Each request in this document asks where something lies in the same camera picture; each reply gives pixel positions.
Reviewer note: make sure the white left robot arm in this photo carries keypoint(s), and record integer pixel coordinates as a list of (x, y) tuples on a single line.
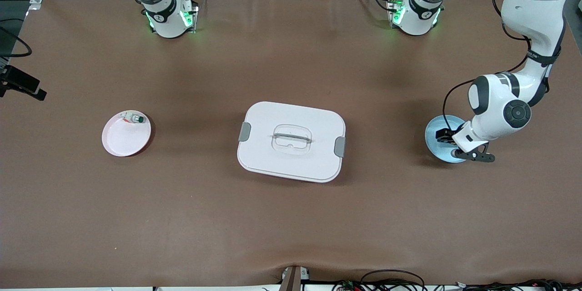
[(532, 0)]

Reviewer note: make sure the light blue round plate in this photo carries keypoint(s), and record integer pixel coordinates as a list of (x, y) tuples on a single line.
[(434, 148)]

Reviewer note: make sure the grey box latch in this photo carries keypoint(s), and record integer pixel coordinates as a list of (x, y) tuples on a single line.
[(339, 146), (244, 132)]

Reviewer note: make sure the pink round plate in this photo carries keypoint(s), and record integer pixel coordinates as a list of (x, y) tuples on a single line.
[(125, 141)]

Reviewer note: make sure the white lidded storage box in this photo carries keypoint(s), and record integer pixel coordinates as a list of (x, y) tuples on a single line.
[(291, 163)]

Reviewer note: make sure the brown table mat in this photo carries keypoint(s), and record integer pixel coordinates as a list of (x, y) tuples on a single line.
[(291, 218)]

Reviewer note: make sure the green push-button switch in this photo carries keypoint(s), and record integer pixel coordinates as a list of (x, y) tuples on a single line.
[(135, 118)]

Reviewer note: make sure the brown camera mount bracket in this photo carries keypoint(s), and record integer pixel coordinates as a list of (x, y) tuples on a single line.
[(293, 279)]

